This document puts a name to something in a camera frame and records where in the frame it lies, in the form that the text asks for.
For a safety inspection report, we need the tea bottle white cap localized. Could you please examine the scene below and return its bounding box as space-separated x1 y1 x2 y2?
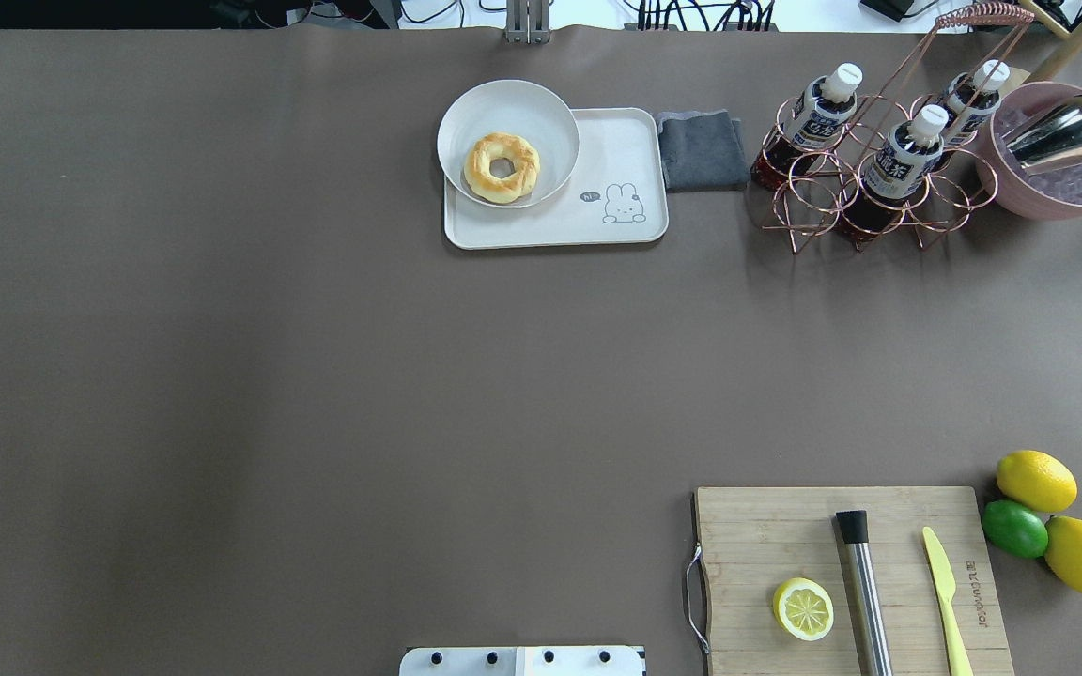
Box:
750 63 863 190

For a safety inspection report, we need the cream rectangular serving tray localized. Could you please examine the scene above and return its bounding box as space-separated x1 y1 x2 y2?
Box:
445 108 669 250

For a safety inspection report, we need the white round plate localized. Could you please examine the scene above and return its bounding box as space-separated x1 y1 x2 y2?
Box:
437 80 580 208

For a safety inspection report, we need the folded grey cloth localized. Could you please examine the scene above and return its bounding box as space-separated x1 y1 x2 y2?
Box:
657 110 749 193

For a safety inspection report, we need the bamboo cutting board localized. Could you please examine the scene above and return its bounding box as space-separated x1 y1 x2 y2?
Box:
695 486 1014 675

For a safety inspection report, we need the half lemon slice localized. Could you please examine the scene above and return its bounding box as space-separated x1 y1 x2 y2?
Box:
770 576 836 641

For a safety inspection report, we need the steel muddler black tip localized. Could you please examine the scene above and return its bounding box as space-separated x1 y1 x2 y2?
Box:
836 511 894 675

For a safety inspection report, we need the yellow plastic knife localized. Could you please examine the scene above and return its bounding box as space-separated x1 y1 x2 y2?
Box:
920 526 974 676

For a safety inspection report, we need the yellow lemon upper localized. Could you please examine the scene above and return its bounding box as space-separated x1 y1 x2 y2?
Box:
997 449 1078 513

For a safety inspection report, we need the green lime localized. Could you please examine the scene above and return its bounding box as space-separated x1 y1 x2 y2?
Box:
981 499 1050 558

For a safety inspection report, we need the pink ice bowl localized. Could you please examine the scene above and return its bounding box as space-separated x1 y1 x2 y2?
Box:
969 82 1082 220

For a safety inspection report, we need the metal ice scoop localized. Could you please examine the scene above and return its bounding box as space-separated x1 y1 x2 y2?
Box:
1006 94 1082 176

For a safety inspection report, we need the wooden mug tree stand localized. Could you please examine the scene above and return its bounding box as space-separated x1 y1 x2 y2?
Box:
1012 1 1082 83

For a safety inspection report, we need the aluminium frame post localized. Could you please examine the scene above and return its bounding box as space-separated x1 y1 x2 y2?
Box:
505 0 550 44

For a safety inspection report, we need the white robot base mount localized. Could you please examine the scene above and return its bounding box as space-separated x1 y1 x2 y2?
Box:
398 645 648 675

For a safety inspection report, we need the copper wire bottle rack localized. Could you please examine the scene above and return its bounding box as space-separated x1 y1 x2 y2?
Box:
745 1 1034 254

